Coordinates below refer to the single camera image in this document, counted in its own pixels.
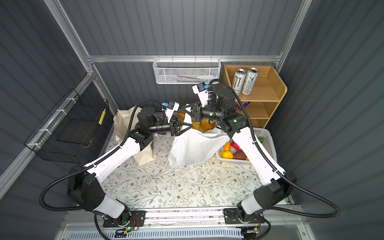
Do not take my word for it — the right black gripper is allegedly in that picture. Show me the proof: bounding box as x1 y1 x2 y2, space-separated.
182 101 223 124

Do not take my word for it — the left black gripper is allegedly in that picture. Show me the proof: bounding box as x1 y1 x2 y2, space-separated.
148 114 192 138

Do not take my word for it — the beige canvas tote bag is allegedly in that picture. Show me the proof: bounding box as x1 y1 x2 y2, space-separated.
114 107 157 166

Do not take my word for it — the white plastic grocery bag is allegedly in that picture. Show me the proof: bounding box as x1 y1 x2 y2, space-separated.
168 115 230 167

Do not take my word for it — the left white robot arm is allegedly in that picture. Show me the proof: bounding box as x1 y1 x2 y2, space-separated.
67 107 193 221

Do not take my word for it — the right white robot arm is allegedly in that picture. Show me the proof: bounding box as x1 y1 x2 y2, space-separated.
183 85 293 222

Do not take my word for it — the purple snack packet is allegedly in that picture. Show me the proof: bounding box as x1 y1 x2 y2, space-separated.
236 102 251 111

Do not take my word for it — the white Monster can left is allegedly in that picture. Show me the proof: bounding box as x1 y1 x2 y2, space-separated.
232 69 247 96

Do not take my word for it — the white monster can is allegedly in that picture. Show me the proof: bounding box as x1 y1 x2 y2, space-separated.
232 69 247 96
241 68 259 95

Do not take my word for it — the tray of bread rolls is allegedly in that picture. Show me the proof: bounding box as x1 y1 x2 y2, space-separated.
177 110 217 131

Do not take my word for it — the white Monster can right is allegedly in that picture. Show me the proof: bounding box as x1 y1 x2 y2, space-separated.
241 68 259 95

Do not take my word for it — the toothpaste tube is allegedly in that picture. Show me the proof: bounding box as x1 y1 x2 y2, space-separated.
197 75 218 82

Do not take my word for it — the pink toy dragon fruit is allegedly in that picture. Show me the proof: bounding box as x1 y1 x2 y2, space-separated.
231 141 241 151

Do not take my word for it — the wooden shelf unit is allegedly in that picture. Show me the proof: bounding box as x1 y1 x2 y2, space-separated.
239 66 288 128

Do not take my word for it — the dark red toy fruit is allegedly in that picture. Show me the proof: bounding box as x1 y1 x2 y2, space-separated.
233 150 248 161

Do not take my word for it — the white wire wall basket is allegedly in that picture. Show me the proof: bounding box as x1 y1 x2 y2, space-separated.
153 58 222 85

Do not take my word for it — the black wire wall basket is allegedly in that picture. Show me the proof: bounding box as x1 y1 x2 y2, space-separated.
24 91 113 165

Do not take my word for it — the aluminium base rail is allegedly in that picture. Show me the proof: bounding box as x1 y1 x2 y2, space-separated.
102 207 265 230

